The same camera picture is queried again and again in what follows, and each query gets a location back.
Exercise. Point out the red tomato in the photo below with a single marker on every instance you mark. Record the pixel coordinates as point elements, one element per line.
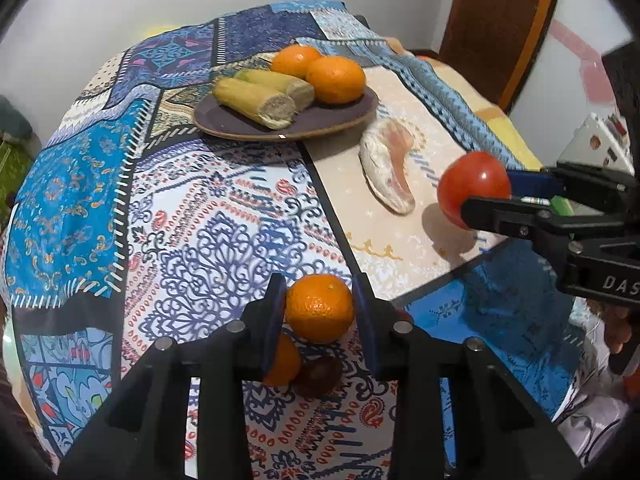
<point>472,187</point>

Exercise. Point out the green rug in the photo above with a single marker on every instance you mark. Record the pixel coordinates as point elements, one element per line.
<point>12,170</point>

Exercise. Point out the person's right hand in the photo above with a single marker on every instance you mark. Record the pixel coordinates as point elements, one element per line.
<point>617,332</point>

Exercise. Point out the blue patterned blanket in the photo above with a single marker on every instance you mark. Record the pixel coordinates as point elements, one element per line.
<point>190,240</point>

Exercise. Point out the yellow corn cob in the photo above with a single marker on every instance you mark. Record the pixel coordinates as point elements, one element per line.
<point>252,101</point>
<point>280,85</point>

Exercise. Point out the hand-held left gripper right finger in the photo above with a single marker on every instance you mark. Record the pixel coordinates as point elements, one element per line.
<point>364,320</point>

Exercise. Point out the white printed box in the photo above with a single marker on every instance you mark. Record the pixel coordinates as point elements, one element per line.
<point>595,140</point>

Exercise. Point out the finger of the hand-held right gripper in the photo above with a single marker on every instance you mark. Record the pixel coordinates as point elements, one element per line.
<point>492,215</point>
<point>531,183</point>

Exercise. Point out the orange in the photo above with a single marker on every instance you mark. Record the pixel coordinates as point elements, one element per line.
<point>320,308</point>
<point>336,80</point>
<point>292,60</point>
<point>285,362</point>

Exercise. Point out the dark brown round plate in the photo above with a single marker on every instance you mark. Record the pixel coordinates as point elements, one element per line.
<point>320,117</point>

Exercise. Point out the yellow bedsheet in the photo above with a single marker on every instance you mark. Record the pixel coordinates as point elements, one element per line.
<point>505,130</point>

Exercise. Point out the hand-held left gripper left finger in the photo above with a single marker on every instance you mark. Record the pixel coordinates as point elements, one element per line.
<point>275,321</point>

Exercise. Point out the beige embroidered cloth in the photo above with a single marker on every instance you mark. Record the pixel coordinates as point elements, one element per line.
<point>400,240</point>

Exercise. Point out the dark brown round fruit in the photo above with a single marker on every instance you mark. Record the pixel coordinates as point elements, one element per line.
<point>317,376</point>

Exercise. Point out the brown wooden door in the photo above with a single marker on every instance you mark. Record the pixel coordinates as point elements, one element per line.
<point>492,25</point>

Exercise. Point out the pink conch shell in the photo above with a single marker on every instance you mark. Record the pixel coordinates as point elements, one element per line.
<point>385,165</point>

